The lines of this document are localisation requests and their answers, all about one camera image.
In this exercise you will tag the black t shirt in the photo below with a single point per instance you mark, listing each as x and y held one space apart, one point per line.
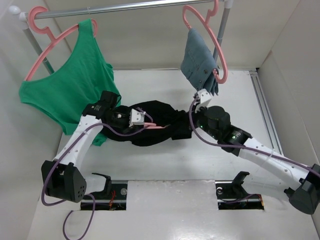
163 122

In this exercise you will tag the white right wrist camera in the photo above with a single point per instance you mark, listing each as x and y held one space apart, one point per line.
202 99

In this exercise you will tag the blue denim shorts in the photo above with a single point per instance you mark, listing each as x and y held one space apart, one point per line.
198 64

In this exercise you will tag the metal clothes rack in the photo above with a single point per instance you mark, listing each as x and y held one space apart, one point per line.
22 17

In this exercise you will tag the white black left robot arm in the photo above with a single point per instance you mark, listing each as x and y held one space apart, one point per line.
62 177

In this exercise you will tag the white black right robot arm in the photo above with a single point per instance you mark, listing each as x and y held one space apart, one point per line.
299 183

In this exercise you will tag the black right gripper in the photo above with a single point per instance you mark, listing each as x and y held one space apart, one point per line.
202 109

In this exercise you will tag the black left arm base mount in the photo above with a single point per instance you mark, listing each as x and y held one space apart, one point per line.
113 199

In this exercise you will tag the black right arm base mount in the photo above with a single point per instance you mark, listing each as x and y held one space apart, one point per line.
232 196

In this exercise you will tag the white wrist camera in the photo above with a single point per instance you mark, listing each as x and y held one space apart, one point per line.
136 118
202 99

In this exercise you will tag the pink plastic hanger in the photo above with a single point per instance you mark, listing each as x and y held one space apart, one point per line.
152 126

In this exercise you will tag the green tank top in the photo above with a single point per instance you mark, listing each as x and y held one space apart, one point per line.
80 81

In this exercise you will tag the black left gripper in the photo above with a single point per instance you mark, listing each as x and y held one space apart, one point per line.
126 127

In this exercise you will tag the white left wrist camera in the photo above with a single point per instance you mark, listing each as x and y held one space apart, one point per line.
136 118

